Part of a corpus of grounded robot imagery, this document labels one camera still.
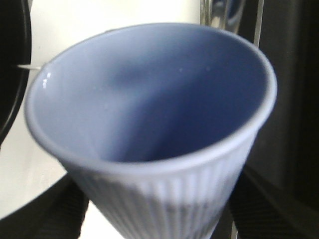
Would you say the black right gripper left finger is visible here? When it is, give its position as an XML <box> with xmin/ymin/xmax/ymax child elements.
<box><xmin>0</xmin><ymin>178</ymin><xmax>89</xmax><ymax>239</ymax></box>

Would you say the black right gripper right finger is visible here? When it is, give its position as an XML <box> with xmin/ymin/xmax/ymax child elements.
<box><xmin>229</xmin><ymin>166</ymin><xmax>319</xmax><ymax>239</ymax></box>

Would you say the light blue ribbed cup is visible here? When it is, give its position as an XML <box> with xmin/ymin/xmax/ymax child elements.
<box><xmin>25</xmin><ymin>23</ymin><xmax>277</xmax><ymax>239</ymax></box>

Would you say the dark blue cooking pot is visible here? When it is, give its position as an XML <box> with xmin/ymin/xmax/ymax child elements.
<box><xmin>0</xmin><ymin>0</ymin><xmax>32</xmax><ymax>142</ymax></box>

